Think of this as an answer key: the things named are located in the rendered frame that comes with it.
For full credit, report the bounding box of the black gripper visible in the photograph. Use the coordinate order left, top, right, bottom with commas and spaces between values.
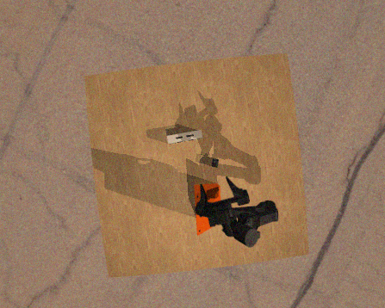
195, 176, 250, 225

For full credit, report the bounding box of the black two-prong charger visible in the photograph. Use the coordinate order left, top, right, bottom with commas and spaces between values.
212, 157, 219, 168

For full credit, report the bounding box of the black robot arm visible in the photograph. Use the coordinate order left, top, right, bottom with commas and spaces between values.
200, 200, 278, 247

